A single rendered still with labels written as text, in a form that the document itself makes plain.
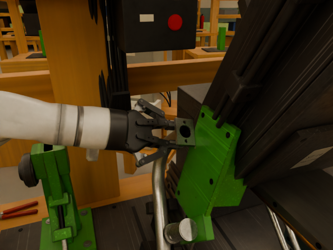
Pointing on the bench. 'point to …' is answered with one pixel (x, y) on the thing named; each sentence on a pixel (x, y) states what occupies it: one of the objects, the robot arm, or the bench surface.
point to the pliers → (19, 212)
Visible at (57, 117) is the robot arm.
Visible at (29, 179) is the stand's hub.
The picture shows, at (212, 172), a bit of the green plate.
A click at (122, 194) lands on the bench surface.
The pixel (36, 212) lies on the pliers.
